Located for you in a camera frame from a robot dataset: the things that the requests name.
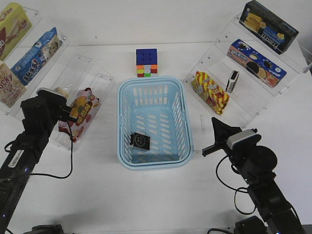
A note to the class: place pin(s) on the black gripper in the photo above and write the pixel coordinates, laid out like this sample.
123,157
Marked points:
222,132
58,109

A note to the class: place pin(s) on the bread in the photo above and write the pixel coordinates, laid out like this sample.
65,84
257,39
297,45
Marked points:
64,90

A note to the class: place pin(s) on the black white tissue pack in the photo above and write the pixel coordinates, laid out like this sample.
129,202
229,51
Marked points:
232,81
140,141

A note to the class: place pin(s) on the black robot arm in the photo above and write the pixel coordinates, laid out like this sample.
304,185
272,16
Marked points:
41,114
255,164

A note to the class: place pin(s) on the light blue plastic basket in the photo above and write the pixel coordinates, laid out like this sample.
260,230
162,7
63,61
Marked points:
155,107

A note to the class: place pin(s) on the pink fruit snack bag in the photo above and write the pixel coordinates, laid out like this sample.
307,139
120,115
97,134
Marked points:
84,109

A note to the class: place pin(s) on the red yellow striped snack bag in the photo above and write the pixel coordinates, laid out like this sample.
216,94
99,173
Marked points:
210,92

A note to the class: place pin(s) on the beige Pocky box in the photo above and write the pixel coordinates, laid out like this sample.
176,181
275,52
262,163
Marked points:
11,88

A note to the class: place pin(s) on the blue cookie bag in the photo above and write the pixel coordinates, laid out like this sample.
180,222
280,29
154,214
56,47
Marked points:
36,57

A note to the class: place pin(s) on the clear acrylic shelf left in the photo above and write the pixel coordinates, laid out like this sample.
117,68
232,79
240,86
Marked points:
66,69

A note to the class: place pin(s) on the clear acrylic shelf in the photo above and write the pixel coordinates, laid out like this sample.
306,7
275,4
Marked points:
66,69
288,104

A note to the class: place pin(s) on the clear acrylic shelf right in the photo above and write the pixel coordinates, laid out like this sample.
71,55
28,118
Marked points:
288,104

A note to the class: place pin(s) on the blue sandwich cookie box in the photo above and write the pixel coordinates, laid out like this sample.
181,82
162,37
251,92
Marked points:
256,63

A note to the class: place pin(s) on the yellow green snack box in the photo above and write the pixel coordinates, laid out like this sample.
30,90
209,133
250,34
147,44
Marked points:
14,25

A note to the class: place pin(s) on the multicoloured puzzle cube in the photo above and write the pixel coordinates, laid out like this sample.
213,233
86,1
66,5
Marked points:
146,62

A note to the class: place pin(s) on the dark blue cracker box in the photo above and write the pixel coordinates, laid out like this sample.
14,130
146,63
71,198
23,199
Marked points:
268,27

